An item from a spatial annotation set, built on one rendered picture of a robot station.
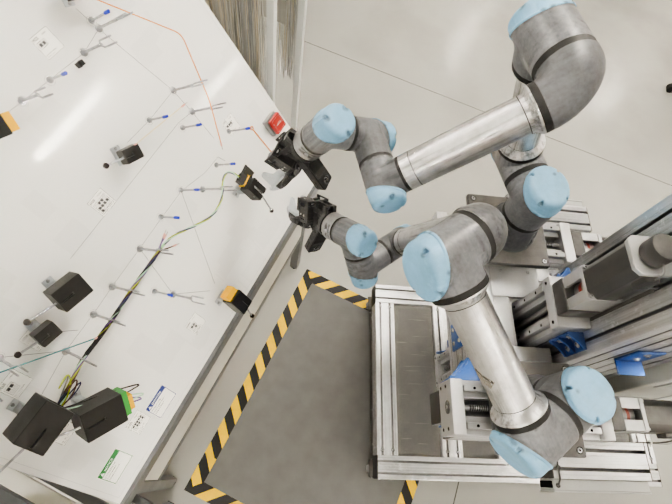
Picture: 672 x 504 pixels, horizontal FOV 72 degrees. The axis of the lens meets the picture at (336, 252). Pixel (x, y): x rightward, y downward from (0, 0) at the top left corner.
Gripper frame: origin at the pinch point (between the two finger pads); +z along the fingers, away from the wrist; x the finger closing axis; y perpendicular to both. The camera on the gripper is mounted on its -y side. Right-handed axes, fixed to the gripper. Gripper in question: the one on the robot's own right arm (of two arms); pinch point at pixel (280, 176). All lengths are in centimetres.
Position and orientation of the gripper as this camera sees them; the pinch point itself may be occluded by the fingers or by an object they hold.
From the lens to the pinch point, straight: 125.1
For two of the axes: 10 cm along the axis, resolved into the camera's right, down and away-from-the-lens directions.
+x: -3.6, 8.6, -3.5
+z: -4.9, 1.5, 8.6
